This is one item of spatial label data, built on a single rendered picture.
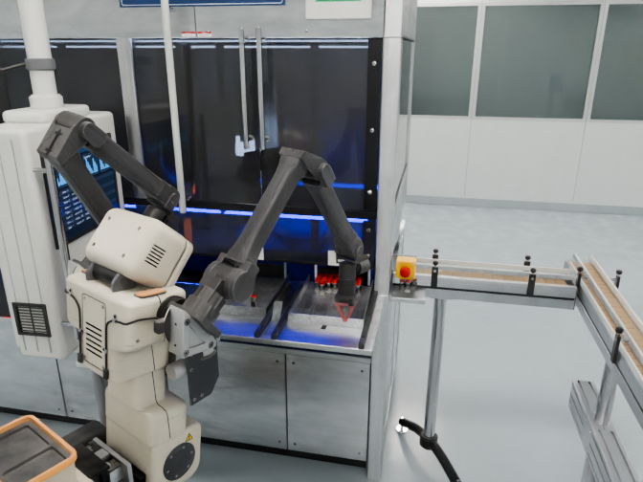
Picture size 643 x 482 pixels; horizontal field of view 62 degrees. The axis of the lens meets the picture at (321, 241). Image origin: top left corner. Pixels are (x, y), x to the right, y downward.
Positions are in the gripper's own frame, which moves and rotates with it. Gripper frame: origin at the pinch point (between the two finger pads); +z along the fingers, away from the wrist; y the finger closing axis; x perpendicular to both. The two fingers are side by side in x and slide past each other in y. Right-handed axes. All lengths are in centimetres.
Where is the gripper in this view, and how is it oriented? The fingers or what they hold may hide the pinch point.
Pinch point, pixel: (344, 319)
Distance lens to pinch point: 181.3
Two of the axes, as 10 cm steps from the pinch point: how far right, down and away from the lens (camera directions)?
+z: -0.3, 9.7, 2.3
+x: -9.8, -0.8, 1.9
